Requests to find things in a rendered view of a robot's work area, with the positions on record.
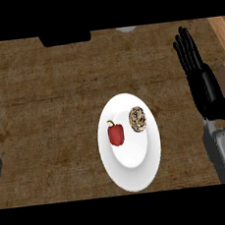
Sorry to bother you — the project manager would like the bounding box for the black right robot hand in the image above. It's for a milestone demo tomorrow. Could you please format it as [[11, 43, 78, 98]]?
[[170, 21, 225, 127]]

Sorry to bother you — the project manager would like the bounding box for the brown cardboard box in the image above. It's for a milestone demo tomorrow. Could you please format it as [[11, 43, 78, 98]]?
[[206, 16, 225, 100]]

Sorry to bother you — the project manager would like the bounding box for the brown swirled cupcake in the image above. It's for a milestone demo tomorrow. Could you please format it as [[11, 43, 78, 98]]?
[[127, 105, 149, 135]]

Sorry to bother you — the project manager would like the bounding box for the white oval plate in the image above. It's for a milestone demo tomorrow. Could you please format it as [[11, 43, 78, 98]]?
[[92, 89, 167, 197]]

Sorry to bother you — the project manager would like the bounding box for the pale grey round object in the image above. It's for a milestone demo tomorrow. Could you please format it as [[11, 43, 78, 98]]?
[[115, 26, 139, 35]]

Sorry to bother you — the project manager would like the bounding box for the black appliance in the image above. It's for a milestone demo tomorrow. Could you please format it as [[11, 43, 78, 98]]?
[[38, 31, 92, 49]]

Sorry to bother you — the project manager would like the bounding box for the red bell pepper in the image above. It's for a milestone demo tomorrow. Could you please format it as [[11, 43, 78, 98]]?
[[105, 117, 126, 148]]

